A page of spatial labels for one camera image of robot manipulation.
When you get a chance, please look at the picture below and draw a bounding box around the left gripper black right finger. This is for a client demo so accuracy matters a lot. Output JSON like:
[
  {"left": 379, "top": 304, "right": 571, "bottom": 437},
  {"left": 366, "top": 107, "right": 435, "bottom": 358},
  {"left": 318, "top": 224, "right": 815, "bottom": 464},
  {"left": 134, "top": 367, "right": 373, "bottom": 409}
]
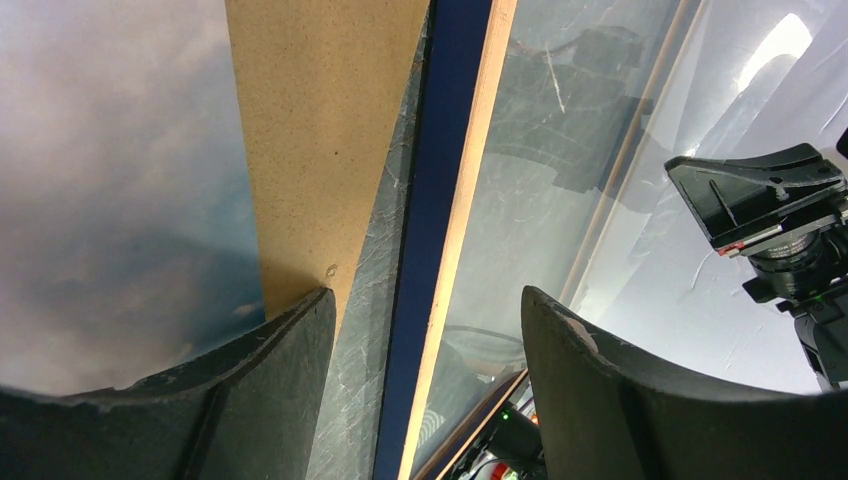
[{"left": 521, "top": 286, "right": 847, "bottom": 479}]

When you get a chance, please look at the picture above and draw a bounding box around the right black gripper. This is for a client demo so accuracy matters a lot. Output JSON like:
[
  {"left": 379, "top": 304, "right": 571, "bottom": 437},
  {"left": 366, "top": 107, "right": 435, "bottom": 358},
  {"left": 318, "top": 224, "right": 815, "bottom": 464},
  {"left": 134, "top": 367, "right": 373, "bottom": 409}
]
[{"left": 664, "top": 143, "right": 847, "bottom": 304}]

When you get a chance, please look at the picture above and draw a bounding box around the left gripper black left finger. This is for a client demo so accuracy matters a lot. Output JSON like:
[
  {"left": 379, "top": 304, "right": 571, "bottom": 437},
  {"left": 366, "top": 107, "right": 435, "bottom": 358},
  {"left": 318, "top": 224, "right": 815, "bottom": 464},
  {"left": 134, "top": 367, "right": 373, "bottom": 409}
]
[{"left": 1, "top": 288, "right": 337, "bottom": 479}]

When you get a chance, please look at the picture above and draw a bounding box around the beach landscape photo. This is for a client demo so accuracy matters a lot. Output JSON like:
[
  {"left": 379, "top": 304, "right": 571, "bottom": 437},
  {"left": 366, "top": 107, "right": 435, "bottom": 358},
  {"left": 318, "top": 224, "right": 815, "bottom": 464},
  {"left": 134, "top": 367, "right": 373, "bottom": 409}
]
[{"left": 1, "top": 1, "right": 264, "bottom": 396}]

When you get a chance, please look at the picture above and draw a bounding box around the wooden picture frame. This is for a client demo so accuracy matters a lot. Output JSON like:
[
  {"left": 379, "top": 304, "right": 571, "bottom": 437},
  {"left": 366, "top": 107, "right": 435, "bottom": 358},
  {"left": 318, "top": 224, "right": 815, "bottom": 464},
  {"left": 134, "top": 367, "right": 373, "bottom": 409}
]
[{"left": 371, "top": 1, "right": 700, "bottom": 479}]

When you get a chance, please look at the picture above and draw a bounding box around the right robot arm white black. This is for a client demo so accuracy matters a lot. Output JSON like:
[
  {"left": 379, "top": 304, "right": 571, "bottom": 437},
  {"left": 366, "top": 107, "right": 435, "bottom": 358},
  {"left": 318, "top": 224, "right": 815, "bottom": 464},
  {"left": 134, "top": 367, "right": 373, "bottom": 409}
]
[{"left": 664, "top": 143, "right": 847, "bottom": 391}]

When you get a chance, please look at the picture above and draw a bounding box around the brown cardboard backing board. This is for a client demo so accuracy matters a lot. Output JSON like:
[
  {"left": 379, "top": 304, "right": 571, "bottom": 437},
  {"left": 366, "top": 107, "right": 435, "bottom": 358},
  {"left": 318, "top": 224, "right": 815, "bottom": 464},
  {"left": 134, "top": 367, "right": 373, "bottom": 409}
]
[{"left": 226, "top": 1, "right": 429, "bottom": 318}]

